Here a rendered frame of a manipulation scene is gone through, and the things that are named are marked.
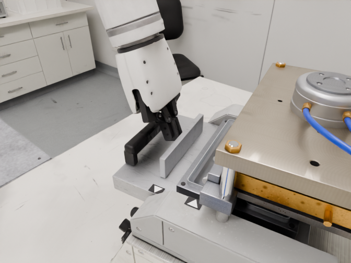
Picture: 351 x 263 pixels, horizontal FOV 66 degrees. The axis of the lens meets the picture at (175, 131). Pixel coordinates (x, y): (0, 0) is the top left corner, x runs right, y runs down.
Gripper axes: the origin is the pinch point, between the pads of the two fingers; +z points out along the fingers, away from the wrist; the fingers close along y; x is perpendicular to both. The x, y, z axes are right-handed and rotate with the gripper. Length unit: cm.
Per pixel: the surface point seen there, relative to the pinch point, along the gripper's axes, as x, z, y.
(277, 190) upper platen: 19.6, 2.6, 10.4
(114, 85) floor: -190, 39, -171
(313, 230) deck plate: 21.5, 16.3, 3.1
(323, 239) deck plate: 22.7, 16.8, 4.1
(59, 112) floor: -198, 36, -103
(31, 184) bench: -45.4, 11.3, 7.5
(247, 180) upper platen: 16.4, 1.4, 10.4
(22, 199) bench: -43.2, 12.0, 11.9
